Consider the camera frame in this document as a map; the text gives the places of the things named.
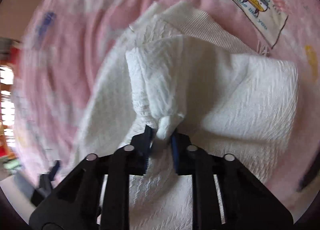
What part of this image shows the white zip hoodie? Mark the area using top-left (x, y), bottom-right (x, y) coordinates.
top-left (68, 2), bottom-right (298, 229)

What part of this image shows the wooden shelf rack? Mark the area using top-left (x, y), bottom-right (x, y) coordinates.
top-left (1, 37), bottom-right (19, 170)

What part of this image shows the pink patterned bedspread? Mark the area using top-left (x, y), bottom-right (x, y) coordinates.
top-left (12, 0), bottom-right (319, 219)

